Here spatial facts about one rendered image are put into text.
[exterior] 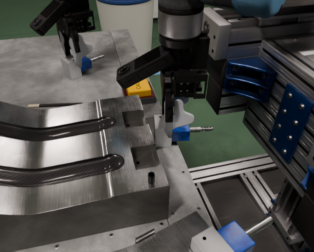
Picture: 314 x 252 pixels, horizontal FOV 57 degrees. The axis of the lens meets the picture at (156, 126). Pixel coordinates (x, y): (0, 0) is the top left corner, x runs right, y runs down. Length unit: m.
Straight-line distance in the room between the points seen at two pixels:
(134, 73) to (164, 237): 0.28
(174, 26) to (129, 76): 0.12
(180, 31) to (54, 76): 0.55
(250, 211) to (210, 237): 0.90
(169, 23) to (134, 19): 1.93
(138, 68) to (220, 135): 1.45
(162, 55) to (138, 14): 1.90
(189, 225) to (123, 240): 0.12
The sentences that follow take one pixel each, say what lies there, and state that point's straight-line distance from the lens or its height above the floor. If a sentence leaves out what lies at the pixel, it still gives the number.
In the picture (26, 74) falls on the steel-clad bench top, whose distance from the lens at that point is 0.99.
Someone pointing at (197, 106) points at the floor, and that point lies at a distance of 2.16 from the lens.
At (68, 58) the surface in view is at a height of 0.85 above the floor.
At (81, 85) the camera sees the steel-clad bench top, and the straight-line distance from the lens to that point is 0.88.
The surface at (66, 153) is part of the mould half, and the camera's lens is 0.53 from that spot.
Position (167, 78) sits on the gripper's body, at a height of 0.98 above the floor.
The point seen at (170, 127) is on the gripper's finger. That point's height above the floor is 0.87.
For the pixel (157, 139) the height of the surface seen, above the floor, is 0.82.
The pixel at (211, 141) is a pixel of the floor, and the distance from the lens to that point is 1.88.
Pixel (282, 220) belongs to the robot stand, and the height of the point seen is 0.36.
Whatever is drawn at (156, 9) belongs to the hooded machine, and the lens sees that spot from 3.59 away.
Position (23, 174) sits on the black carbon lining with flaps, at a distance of 0.52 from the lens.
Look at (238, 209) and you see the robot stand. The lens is 1.30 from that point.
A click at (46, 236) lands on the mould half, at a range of 0.51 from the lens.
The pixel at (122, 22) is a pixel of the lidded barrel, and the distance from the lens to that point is 2.42.
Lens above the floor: 1.24
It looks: 39 degrees down
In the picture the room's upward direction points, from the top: straight up
